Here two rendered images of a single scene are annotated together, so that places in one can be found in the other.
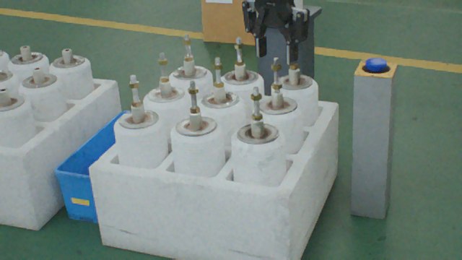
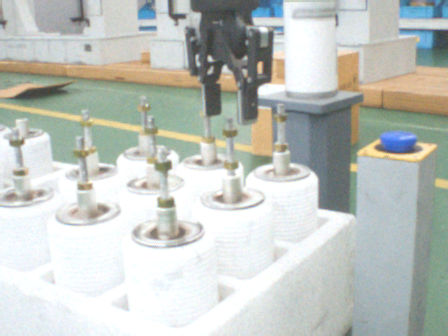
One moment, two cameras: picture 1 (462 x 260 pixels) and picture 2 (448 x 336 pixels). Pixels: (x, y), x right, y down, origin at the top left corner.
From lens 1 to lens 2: 0.60 m
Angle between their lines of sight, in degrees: 16
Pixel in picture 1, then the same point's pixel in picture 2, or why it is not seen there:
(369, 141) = (380, 273)
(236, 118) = not seen: hidden behind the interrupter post
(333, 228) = not seen: outside the picture
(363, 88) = (372, 178)
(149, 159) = (24, 256)
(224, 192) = (95, 323)
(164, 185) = (24, 299)
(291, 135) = (245, 248)
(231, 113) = not seen: hidden behind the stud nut
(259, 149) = (153, 257)
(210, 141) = (94, 236)
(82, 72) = (32, 147)
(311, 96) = (301, 194)
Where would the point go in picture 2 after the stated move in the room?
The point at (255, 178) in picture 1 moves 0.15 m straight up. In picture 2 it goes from (148, 308) to (135, 162)
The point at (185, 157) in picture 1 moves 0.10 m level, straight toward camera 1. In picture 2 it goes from (58, 259) to (19, 302)
